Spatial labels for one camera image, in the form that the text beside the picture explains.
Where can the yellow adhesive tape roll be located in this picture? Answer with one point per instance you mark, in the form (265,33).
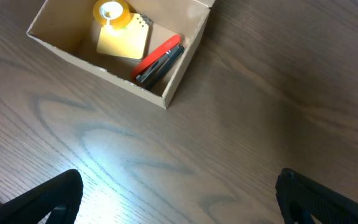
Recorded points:
(114,13)

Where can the yellow sticky note pad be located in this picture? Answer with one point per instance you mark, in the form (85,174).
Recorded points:
(129,42)

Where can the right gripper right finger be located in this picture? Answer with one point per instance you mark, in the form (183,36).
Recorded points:
(302,200)

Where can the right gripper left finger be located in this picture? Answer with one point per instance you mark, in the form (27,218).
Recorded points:
(58,199)

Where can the cardboard box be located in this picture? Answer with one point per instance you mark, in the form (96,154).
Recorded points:
(68,29)

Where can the red black stapler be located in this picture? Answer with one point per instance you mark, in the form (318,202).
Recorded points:
(156,65)

